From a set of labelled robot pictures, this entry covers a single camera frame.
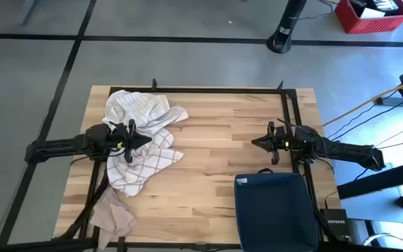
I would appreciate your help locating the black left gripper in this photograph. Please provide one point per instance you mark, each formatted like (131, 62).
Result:
(124, 140)

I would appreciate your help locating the grey metal leg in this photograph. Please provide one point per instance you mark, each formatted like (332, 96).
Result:
(28, 12)

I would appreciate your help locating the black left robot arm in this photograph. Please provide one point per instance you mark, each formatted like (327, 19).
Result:
(65, 145)

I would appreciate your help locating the cream towel thin grey plaid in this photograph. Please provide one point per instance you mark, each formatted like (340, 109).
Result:
(142, 108)

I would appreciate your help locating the black metal beam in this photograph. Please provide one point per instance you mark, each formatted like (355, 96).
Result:
(380, 180)

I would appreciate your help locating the grey power brick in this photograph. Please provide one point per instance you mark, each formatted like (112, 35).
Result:
(392, 101)

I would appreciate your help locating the white box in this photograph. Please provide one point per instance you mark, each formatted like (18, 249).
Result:
(372, 13)

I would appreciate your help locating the black network switch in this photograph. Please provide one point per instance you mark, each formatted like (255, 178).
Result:
(335, 224)

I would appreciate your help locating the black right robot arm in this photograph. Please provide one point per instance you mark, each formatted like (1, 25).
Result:
(345, 150)

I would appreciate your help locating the white towel wide brown checks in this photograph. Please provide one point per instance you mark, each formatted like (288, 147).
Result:
(145, 164)

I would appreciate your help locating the black pedestal stand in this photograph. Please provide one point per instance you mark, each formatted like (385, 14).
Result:
(282, 38)

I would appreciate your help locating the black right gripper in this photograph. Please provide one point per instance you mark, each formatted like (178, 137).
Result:
(282, 140)

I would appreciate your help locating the red plastic crate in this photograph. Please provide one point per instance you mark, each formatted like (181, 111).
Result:
(373, 25)

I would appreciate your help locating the black device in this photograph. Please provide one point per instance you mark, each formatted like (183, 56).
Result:
(380, 4)

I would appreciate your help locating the plain beige towel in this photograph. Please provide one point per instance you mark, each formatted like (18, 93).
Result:
(112, 217)

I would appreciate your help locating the navy blue fabric basket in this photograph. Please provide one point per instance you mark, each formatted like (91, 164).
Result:
(275, 213)

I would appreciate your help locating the black aluminium table frame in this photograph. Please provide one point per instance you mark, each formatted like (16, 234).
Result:
(205, 90)

